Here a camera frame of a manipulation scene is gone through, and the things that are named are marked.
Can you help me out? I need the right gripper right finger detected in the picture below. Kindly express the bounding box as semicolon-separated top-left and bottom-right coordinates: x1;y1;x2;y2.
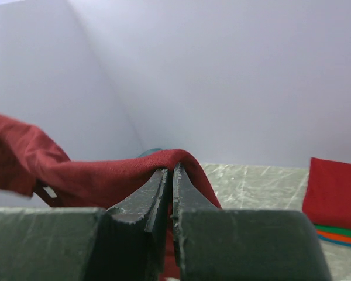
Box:
173;165;332;280

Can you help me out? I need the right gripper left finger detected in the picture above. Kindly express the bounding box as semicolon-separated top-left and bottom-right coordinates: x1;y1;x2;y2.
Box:
0;169;169;280

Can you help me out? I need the dark red t-shirt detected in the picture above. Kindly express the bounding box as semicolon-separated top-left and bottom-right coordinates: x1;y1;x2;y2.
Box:
0;114;221;280

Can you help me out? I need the blue transparent plastic bin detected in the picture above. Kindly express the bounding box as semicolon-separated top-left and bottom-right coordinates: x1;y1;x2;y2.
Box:
139;148;162;157

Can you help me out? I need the folded orange t-shirt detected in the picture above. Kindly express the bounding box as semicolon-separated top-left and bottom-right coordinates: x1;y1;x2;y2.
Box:
317;230;351;244

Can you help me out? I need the folded red t-shirt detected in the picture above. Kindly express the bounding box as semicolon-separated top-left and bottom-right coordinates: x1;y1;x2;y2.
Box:
302;157;351;230

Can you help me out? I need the folded green t-shirt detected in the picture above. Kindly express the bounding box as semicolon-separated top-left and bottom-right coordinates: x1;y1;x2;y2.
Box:
314;224;351;237

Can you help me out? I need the folded blue t-shirt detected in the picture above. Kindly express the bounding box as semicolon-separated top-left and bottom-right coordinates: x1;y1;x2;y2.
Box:
318;235;351;248

